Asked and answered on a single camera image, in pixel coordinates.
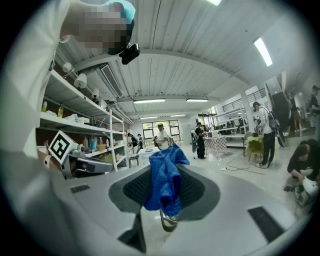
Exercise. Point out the grey metal shelving rack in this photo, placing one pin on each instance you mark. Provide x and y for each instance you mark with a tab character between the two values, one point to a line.
230	113

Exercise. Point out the black head-worn camera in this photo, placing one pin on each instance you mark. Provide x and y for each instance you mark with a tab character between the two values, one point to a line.
130	53

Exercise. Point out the white power strip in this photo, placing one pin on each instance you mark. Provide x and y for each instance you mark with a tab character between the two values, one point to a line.
223	169

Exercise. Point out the blue cloth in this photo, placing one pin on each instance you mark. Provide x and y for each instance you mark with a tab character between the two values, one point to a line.
165	175

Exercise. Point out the ceiling tube light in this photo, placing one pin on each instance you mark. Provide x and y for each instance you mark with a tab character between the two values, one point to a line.
215	2
149	101
197	100
263	51

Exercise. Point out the yellow liquid bottle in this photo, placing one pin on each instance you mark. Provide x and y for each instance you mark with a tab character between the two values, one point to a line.
60	110

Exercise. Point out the person's head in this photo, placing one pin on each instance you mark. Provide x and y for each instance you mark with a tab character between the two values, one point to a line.
100	30

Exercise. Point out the person's left forearm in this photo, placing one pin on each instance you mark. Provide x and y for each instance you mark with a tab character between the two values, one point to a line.
53	165

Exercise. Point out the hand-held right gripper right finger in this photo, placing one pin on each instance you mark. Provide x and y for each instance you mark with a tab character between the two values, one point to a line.
237	200

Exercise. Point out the ceiling air conditioner unit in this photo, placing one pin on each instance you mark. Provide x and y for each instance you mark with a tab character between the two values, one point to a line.
112	80

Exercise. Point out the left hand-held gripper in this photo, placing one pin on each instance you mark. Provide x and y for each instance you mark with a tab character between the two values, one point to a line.
60	146

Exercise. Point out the teal headband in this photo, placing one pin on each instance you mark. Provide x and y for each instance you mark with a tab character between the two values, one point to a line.
125	11

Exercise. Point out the person's white shirt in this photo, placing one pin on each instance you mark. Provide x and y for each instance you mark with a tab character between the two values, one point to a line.
32	75

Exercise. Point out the white metal table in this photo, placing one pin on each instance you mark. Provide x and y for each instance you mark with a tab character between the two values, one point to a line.
143	153

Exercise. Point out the pale yellow bottle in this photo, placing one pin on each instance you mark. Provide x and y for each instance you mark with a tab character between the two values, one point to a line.
44	106

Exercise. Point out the white lampshade lamp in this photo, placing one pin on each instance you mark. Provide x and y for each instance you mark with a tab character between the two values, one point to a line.
67	67
80	80
95	93

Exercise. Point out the white rounded device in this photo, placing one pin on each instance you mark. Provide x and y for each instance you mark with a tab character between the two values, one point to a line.
310	186

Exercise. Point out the checkered cloth table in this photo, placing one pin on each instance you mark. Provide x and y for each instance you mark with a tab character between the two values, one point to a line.
216	145

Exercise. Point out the large framed window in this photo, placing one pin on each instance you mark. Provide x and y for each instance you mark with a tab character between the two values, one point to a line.
150	127

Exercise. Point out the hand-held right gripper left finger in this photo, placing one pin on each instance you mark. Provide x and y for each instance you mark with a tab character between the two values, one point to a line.
100	200

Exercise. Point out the yellow-green cloth table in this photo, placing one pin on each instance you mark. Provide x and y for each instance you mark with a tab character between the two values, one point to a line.
255	145

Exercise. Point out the white shelving unit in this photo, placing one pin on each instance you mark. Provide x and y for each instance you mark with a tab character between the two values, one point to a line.
70	125

